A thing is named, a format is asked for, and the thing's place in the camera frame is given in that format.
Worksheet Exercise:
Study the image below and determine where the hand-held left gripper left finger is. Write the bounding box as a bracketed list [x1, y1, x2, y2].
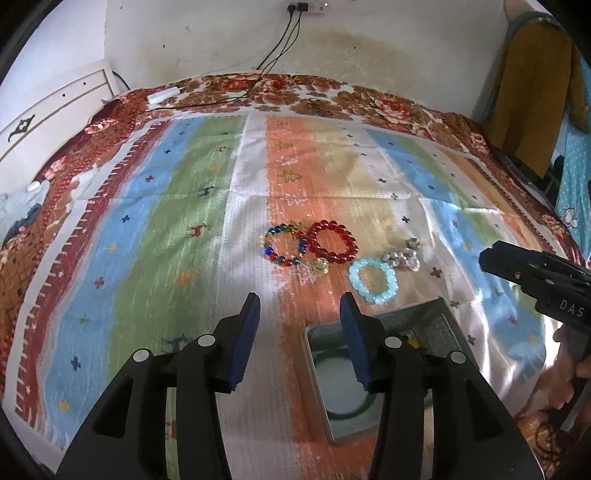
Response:
[55, 292, 262, 480]

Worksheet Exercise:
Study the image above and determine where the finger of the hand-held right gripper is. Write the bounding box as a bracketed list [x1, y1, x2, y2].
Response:
[492, 240, 591, 284]
[479, 249, 552, 305]

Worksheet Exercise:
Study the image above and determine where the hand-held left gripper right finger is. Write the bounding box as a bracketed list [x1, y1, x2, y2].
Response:
[339, 292, 543, 480]

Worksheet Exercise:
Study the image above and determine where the light blue bead bracelet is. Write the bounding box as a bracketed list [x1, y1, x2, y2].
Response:
[348, 259, 399, 305]

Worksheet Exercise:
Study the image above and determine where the metal tin box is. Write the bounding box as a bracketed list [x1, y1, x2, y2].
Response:
[302, 298, 482, 446]

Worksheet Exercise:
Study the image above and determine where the red bead bracelet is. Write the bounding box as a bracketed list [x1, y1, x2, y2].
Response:
[307, 220, 359, 262]

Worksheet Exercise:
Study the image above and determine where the multicolour bead bracelet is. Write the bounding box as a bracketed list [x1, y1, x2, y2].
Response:
[263, 223, 309, 269]

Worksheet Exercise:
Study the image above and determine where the clear crystal bead bracelet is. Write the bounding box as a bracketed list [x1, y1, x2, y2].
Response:
[382, 237, 421, 272]

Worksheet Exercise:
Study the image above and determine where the person's right hand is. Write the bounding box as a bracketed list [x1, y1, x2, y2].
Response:
[551, 323, 578, 411]

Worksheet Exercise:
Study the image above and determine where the blue dotted hanging cloth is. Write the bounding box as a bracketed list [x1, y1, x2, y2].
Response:
[553, 122, 591, 260]

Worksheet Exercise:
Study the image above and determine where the green bangle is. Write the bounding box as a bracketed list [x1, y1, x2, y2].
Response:
[314, 350, 385, 422]

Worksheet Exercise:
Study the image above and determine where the striped colourful cloth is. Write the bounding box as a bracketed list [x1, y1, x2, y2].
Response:
[2, 111, 561, 480]

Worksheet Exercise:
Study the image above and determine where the mustard hanging garment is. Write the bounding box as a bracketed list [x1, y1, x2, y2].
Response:
[488, 17, 579, 172]

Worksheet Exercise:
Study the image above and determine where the white charger adapter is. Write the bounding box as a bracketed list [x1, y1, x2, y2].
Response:
[147, 87, 182, 104]

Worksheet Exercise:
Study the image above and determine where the light blue pillow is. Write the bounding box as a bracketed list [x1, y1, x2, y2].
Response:
[0, 188, 48, 246]

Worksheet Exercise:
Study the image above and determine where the white headboard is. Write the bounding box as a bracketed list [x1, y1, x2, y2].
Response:
[0, 58, 117, 163]

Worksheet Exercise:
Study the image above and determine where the white power strip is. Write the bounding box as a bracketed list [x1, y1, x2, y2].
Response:
[283, 0, 329, 14]

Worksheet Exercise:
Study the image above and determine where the black power cable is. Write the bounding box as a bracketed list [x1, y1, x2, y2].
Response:
[139, 8, 296, 114]
[173, 8, 306, 93]

